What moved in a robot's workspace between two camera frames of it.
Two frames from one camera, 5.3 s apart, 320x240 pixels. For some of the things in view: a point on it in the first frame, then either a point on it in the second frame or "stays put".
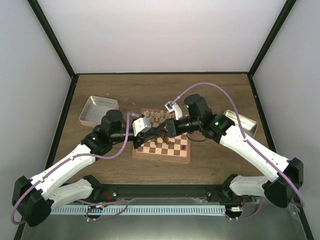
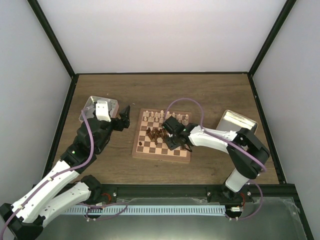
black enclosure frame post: [41, 16] stays put
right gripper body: [179, 130] to [173, 145]
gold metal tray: [249, 125] stays put
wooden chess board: [174, 147] stays put
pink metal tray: [95, 109] stays put
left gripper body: [141, 138] to [120, 126]
